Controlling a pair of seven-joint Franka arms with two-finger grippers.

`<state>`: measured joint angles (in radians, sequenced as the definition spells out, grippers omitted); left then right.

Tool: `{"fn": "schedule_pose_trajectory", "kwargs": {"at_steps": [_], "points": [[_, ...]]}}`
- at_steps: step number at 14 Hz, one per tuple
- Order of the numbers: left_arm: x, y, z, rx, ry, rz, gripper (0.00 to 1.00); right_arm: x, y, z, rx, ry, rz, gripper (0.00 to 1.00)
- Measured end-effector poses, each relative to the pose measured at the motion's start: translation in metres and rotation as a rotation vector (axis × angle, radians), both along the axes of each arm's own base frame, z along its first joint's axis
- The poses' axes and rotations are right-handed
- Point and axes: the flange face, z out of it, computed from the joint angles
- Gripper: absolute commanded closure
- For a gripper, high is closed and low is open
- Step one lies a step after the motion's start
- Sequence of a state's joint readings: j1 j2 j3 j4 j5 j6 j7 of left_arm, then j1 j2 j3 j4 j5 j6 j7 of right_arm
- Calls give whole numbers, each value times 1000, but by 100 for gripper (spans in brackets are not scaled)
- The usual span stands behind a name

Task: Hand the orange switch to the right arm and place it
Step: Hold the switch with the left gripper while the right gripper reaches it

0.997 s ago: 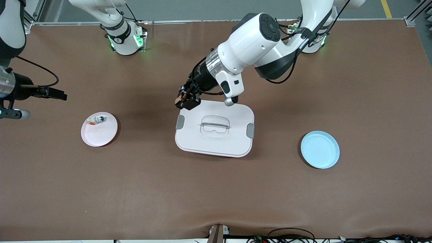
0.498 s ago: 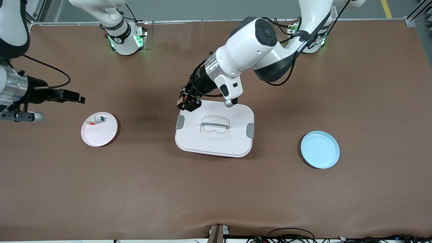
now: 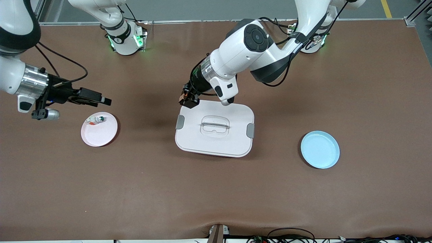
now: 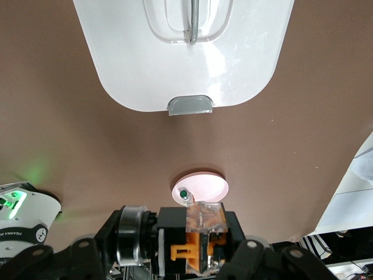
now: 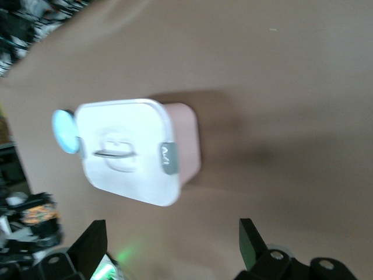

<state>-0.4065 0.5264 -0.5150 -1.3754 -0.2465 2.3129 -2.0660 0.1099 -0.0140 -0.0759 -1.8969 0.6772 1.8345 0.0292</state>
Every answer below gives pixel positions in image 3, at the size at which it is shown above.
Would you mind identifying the light blue plate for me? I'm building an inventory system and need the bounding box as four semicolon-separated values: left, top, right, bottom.
300;131;340;169

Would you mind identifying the black left base cable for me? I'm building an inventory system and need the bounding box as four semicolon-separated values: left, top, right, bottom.
258;16;297;44

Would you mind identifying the pink plate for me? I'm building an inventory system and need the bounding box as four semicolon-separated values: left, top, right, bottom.
81;112;118;147

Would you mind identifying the black base cable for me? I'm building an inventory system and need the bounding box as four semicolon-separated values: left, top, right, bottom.
258;16;297;44
121;3;139;23

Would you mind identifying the metal table edge rail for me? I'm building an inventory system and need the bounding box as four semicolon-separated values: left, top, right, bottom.
39;18;409;27

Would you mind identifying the aluminium frame post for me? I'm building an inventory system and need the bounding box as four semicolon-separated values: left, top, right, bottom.
32;0;46;23
403;0;432;28

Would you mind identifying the white lidded box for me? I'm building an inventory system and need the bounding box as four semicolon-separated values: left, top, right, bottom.
174;99;255;158

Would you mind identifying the white green switch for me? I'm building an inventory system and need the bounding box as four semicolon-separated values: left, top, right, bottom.
85;115;106;126

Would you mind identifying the black cable bundle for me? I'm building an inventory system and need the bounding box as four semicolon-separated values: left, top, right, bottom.
337;234;432;243

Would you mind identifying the black looped cable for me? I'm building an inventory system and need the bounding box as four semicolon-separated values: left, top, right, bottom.
267;227;316;243

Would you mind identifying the black right base cable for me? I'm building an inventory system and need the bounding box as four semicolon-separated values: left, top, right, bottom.
121;3;139;23

